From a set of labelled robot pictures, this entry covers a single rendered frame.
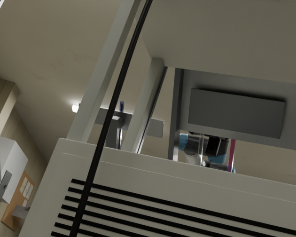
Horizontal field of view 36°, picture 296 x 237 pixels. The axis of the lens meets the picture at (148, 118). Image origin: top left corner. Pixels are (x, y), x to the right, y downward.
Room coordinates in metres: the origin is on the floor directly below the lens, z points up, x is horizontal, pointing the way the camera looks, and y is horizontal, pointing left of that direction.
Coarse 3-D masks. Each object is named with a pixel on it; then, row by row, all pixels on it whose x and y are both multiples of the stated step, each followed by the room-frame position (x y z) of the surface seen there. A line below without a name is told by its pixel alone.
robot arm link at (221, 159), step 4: (204, 140) 1.82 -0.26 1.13; (224, 140) 1.78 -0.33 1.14; (228, 140) 1.79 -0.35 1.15; (204, 144) 1.81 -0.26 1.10; (220, 144) 1.78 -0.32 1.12; (224, 144) 1.79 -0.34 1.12; (204, 148) 1.82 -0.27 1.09; (220, 148) 1.79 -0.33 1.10; (224, 148) 1.79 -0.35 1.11; (204, 152) 1.83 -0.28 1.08; (220, 152) 1.80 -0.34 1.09; (224, 152) 1.80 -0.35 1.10; (208, 156) 1.85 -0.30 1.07; (212, 156) 1.82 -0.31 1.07; (220, 156) 1.81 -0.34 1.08; (224, 156) 1.81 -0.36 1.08; (208, 160) 1.85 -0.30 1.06; (212, 160) 1.83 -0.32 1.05; (216, 160) 1.82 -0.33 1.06; (220, 160) 1.82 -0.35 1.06; (224, 160) 1.83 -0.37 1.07
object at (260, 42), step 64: (128, 0) 0.83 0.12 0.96; (192, 0) 0.81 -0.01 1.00; (256, 0) 0.74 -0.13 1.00; (128, 64) 0.75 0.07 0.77; (192, 64) 1.06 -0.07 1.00; (256, 64) 0.96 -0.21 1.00; (128, 128) 1.08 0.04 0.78; (64, 192) 0.81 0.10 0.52; (128, 192) 0.76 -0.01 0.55; (192, 192) 0.73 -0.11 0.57
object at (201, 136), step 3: (201, 135) 1.45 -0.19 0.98; (201, 138) 1.46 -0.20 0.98; (201, 141) 1.47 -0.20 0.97; (201, 144) 1.47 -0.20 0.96; (198, 147) 1.48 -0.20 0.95; (201, 147) 1.48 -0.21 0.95; (198, 150) 1.49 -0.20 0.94; (201, 150) 1.49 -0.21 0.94; (198, 153) 1.50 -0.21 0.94; (201, 153) 1.49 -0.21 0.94; (198, 156) 1.50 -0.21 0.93; (201, 156) 1.50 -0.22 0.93; (198, 159) 1.51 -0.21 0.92; (201, 159) 1.51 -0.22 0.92; (198, 162) 1.52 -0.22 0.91; (201, 162) 1.52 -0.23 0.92; (198, 165) 1.52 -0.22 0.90
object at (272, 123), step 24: (192, 72) 1.33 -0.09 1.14; (192, 96) 1.34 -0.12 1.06; (216, 96) 1.31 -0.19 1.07; (240, 96) 1.27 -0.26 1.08; (264, 96) 1.27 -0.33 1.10; (288, 96) 1.24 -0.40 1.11; (192, 120) 1.39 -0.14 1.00; (216, 120) 1.35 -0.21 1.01; (240, 120) 1.32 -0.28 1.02; (264, 120) 1.28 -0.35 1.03; (288, 120) 1.28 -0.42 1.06; (264, 144) 1.36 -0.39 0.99; (288, 144) 1.33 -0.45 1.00
